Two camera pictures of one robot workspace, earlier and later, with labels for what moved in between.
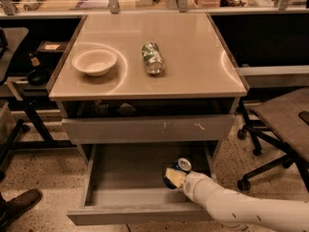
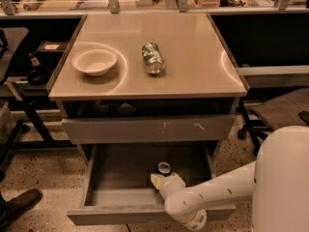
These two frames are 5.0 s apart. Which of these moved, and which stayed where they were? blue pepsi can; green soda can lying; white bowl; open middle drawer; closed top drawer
Moved: blue pepsi can
Stayed: green soda can lying; white bowl; closed top drawer; open middle drawer
